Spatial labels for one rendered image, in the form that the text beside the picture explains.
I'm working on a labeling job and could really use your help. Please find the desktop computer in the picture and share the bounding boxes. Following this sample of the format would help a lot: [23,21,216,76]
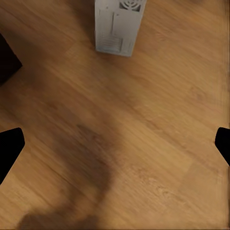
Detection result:
[94,0,147,58]

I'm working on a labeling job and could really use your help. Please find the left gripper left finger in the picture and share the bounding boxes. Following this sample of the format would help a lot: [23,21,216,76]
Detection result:
[0,127,25,185]

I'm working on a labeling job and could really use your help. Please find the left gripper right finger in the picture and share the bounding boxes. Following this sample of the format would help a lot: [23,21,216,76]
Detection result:
[215,127,230,166]

